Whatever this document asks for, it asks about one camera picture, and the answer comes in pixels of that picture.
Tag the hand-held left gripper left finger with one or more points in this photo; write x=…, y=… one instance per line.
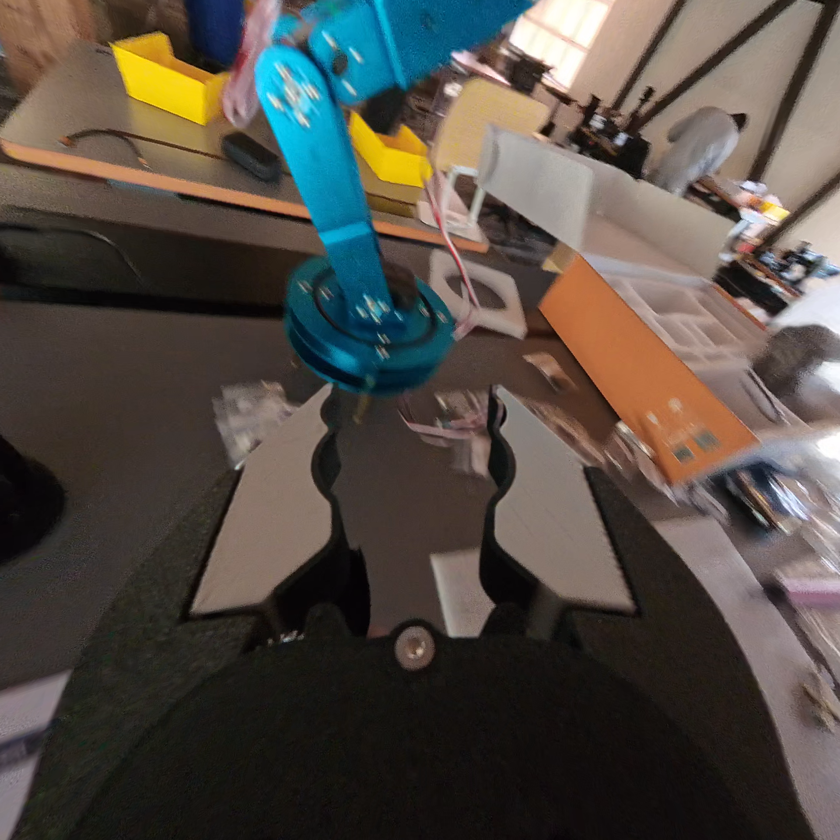
x=262, y=525

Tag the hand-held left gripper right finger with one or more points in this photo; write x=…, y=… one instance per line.
x=564, y=525

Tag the blue toy robot arm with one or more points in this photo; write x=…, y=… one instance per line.
x=328, y=164

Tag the group of small parts bags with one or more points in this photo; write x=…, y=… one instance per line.
x=256, y=413

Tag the orange white cardboard box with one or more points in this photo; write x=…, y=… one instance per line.
x=623, y=361

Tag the black glasses case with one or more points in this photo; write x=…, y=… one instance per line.
x=253, y=157

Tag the yellow plastic bin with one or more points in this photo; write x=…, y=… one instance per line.
x=387, y=154
x=164, y=79

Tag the wood edged grey table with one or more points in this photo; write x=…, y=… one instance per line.
x=79, y=124

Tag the blue trash barrel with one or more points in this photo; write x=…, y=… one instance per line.
x=216, y=26

